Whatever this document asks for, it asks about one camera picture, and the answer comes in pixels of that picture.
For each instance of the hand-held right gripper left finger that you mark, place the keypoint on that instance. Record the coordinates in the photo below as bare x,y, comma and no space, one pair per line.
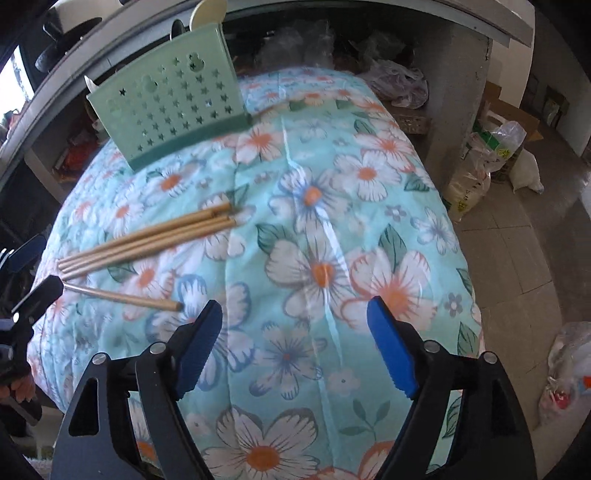
198,350

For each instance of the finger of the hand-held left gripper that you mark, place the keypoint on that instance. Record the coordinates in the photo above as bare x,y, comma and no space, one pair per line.
44,290
27,253

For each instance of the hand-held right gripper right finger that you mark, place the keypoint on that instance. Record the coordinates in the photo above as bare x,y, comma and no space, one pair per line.
392,346

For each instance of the bamboo chopstick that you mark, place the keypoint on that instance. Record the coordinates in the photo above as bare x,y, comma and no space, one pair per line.
143,235
124,297
152,250

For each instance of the wooden chopsticks bundle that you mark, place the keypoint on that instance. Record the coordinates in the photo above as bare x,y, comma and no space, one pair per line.
147,242

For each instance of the large white spoon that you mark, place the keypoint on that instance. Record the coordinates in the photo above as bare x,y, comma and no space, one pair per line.
93,85

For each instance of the green perforated utensil holder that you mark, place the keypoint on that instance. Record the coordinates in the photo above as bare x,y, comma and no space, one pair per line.
171,106

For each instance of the person's left hand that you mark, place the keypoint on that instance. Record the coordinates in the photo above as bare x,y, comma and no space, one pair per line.
18,392

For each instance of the red snack packets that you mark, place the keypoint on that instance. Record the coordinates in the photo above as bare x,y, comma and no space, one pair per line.
76,154

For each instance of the floral quilted blanket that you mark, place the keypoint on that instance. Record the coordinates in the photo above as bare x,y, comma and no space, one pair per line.
300,258

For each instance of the rice sack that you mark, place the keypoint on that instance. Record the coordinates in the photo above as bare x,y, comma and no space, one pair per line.
466,189

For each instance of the crumpled clear plastic bag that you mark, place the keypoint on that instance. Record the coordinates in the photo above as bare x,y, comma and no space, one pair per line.
570,369

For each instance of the black wok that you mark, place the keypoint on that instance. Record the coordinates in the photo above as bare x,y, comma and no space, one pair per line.
60,50

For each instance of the white sack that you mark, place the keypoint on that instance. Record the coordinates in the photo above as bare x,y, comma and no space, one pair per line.
526,173

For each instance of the green printed plastic bag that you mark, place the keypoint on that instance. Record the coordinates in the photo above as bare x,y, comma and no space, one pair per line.
503,143

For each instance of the purple plastic bag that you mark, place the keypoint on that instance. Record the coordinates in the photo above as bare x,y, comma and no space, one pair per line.
397,85

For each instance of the cardboard box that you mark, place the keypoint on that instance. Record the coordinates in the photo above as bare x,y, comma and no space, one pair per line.
517,115

